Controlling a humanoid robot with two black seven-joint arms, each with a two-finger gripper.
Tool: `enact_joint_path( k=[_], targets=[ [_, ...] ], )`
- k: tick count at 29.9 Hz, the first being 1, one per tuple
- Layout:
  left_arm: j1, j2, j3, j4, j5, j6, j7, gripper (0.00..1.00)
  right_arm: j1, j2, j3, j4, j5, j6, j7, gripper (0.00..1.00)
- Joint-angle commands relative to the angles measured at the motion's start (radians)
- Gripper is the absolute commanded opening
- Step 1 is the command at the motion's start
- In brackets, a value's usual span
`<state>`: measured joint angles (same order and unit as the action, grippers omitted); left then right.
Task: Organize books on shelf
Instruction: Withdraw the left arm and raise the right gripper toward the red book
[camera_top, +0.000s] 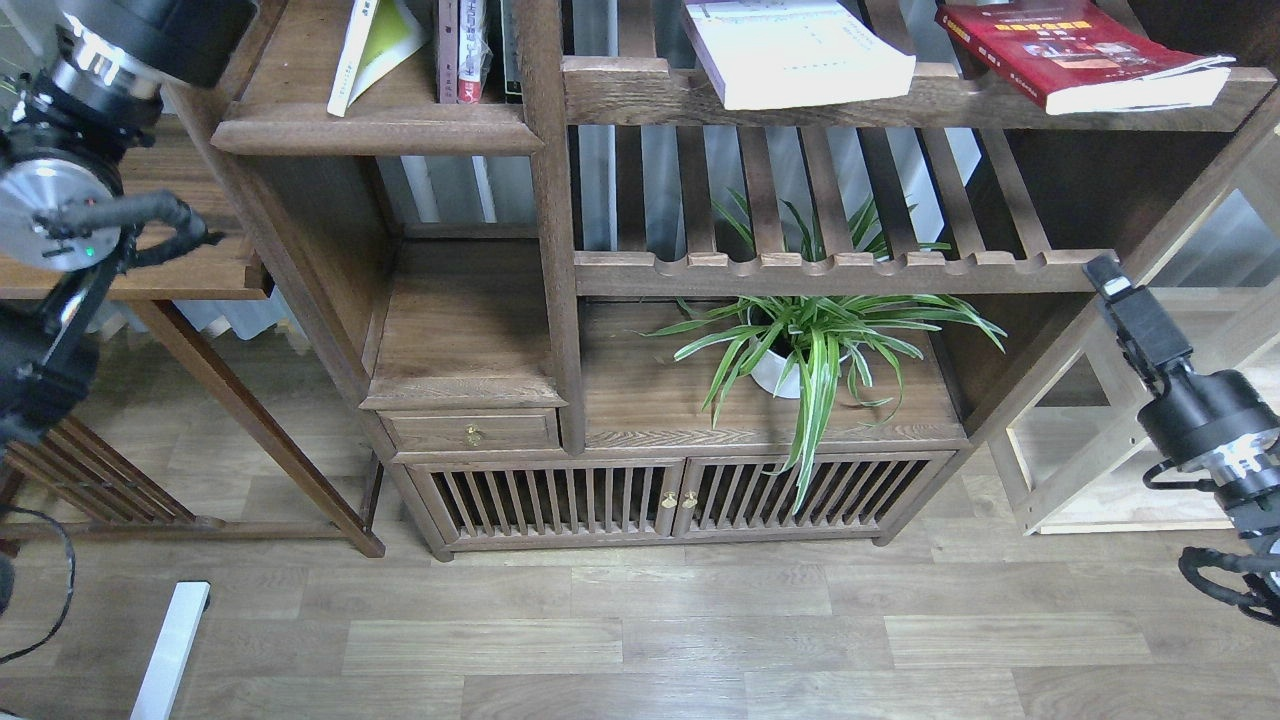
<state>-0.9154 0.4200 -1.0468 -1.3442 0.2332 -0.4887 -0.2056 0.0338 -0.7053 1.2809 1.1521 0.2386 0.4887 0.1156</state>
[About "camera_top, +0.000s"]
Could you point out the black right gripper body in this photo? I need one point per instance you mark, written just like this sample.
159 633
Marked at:
1216 422

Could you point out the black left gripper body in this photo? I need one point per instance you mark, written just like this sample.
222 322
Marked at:
187 40

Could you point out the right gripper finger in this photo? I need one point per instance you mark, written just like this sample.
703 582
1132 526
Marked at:
1107 278

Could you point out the yellow green cover book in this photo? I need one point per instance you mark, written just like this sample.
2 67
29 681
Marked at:
379 36

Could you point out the red cover book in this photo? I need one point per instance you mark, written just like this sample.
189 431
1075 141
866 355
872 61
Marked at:
1070 57

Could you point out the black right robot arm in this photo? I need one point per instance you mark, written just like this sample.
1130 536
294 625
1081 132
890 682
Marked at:
1251 501

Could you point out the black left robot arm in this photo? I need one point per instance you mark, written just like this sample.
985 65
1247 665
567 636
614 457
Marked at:
64 205

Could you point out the light wooden rack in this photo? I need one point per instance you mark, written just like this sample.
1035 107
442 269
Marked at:
1072 463

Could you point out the dark wooden side table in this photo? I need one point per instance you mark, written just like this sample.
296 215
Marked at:
229 271

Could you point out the maroon spine upright book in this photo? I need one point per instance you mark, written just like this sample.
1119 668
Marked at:
447 50

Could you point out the red white spine book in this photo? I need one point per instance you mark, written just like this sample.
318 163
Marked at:
473 51

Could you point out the green spider plant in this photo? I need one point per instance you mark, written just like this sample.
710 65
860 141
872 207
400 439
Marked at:
825 343

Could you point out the dark spine upright book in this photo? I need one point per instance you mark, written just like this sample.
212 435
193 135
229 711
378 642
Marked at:
510 65

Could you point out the white plant pot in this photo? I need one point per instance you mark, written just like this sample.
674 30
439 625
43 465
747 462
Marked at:
770 372

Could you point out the white lilac cover book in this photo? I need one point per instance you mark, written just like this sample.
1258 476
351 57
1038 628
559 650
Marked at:
765 55

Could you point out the dark slatted wooden chair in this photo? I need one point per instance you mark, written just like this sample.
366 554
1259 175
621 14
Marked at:
119 500

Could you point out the dark wooden bookshelf cabinet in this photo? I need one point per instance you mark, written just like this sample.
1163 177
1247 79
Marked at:
506 265

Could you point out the white metal leg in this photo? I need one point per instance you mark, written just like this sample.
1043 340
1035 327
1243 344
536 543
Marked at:
161 682

